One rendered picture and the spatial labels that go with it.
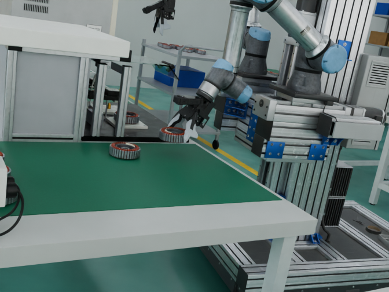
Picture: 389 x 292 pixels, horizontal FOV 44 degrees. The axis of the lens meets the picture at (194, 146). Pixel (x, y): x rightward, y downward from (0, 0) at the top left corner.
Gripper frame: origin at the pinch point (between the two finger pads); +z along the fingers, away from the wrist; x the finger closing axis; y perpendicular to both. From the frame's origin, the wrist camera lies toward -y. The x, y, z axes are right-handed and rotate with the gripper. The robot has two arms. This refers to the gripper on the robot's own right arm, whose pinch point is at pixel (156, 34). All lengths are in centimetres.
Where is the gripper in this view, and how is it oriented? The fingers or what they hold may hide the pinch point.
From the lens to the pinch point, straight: 261.7
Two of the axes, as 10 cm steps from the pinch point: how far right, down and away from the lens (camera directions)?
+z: -1.5, 9.5, 2.6
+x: -3.5, -3.0, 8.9
